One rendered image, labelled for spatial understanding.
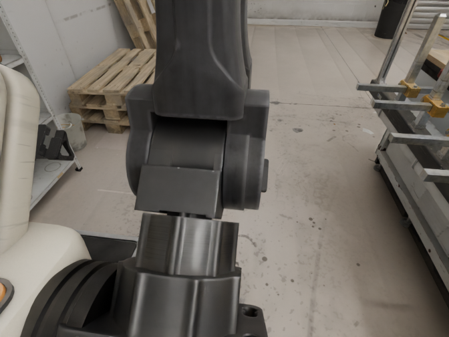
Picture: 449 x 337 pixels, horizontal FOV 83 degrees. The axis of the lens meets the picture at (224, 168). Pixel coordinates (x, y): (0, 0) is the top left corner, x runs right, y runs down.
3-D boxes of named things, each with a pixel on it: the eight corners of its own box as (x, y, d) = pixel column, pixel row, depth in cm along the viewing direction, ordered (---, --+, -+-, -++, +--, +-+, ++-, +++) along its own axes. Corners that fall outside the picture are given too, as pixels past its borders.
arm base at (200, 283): (41, 359, 13) (270, 398, 12) (75, 205, 15) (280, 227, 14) (121, 306, 22) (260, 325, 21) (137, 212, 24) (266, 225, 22)
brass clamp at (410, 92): (405, 97, 134) (409, 88, 130) (395, 87, 144) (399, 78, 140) (417, 97, 133) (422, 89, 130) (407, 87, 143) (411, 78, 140)
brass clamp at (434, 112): (430, 117, 113) (436, 107, 110) (417, 103, 124) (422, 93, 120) (445, 118, 113) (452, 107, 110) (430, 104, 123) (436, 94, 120)
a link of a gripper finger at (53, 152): (57, 145, 62) (26, 125, 53) (85, 144, 61) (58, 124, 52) (50, 171, 59) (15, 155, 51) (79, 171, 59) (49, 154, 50)
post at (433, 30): (393, 109, 146) (439, 14, 115) (391, 107, 149) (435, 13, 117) (399, 110, 146) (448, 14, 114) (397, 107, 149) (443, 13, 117)
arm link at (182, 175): (129, 234, 16) (212, 243, 16) (154, 89, 18) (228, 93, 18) (170, 230, 25) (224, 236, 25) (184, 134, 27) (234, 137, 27)
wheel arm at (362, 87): (356, 91, 138) (359, 84, 136) (355, 89, 141) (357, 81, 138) (441, 96, 134) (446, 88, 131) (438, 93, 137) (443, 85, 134)
